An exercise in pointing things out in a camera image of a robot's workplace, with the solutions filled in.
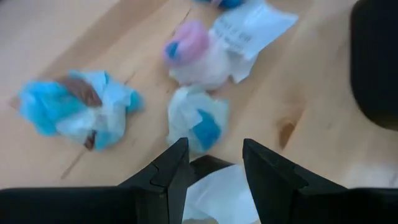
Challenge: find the pink white blue wad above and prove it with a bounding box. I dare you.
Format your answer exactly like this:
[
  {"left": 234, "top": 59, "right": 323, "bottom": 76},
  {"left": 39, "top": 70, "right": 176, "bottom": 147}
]
[{"left": 162, "top": 20, "right": 233, "bottom": 91}]

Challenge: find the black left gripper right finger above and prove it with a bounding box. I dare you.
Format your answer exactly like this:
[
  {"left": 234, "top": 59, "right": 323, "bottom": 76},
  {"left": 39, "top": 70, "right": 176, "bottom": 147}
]
[{"left": 242, "top": 138, "right": 398, "bottom": 224}]

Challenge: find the white paper sheet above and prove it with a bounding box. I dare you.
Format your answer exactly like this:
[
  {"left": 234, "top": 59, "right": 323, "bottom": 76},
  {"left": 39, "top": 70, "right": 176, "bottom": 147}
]
[{"left": 210, "top": 1, "right": 299, "bottom": 83}]

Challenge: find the blue white brown crumpled wad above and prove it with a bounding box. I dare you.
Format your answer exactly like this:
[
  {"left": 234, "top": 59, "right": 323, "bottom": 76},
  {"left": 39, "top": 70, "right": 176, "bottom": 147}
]
[{"left": 18, "top": 70, "right": 144, "bottom": 152}]

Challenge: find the white crumpled paper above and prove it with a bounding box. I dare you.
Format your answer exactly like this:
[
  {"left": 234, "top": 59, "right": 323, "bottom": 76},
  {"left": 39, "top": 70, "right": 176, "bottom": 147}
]
[{"left": 182, "top": 164, "right": 261, "bottom": 224}]

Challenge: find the black trash bin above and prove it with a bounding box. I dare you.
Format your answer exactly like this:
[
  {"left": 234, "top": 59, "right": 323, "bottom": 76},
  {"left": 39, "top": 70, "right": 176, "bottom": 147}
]
[{"left": 350, "top": 0, "right": 398, "bottom": 131}]

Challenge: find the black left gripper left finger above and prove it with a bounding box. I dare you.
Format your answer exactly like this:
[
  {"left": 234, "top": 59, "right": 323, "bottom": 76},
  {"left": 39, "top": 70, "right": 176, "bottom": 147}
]
[{"left": 0, "top": 138, "right": 190, "bottom": 224}]

